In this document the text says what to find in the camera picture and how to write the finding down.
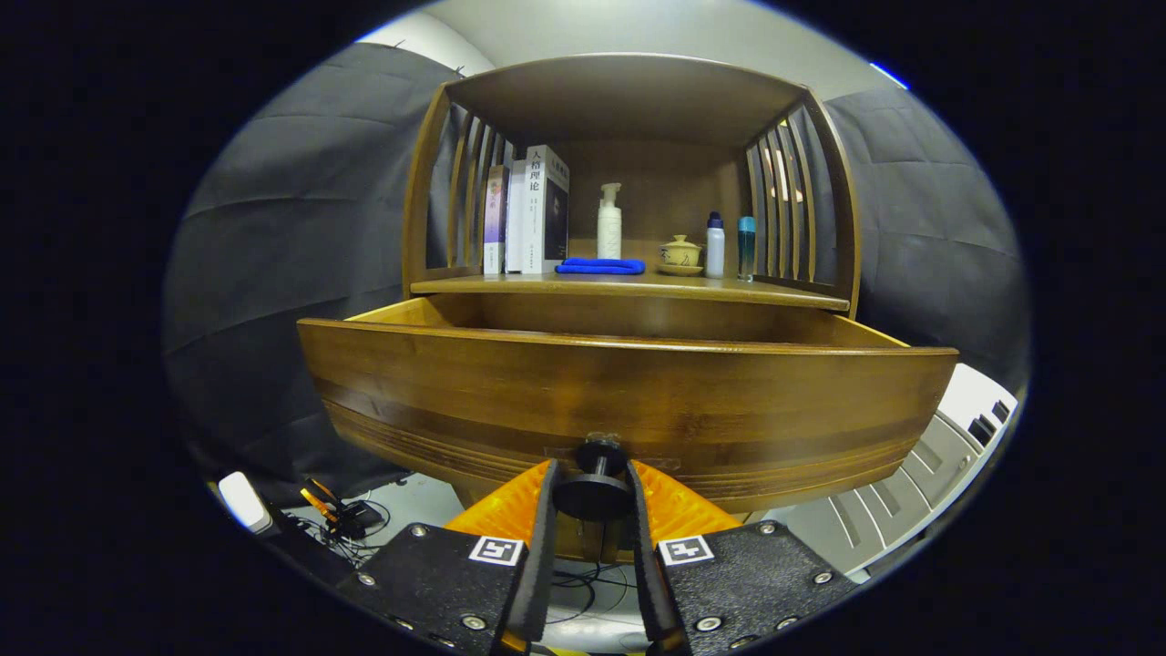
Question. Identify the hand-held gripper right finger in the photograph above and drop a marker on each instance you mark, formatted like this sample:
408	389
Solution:
642	565

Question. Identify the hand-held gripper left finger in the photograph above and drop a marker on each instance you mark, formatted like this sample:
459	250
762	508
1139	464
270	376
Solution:
542	565

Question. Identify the black round drawer knob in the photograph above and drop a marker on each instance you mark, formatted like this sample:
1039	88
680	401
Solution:
592	499

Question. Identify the brown wooden drawer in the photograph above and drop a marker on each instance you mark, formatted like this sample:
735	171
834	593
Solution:
638	401

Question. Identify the white drawer unit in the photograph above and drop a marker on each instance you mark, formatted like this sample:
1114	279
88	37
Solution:
893	492

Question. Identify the brown wooden countertop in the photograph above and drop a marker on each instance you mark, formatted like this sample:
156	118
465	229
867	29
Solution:
683	284

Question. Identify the brown wooden cabinet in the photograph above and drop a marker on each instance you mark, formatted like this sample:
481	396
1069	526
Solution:
638	100

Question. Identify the orange and black tool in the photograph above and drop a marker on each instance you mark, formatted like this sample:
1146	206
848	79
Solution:
319	501

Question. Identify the blue folded cloth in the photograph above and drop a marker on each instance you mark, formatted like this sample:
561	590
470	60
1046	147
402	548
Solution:
601	266

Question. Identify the white power adapter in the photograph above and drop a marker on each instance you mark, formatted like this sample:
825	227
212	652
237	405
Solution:
244	501

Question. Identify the yellow lidded teacup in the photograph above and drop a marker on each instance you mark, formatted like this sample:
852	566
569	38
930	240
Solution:
680	253

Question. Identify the white bottle with blue cap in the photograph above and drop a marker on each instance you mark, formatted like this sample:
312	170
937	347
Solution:
715	251

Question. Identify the teal clear bottle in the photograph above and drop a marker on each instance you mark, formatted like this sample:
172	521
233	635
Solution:
746	251

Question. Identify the white pump bottle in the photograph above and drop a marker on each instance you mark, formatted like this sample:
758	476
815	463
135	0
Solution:
609	232

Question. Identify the thin white book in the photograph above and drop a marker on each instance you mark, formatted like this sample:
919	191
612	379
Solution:
516	219

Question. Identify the purple book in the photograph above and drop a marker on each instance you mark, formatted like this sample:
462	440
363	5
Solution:
495	219

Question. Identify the white book with portrait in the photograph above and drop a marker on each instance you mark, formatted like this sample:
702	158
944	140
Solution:
547	210

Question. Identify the small ceiling light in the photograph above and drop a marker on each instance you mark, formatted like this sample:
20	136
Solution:
888	75

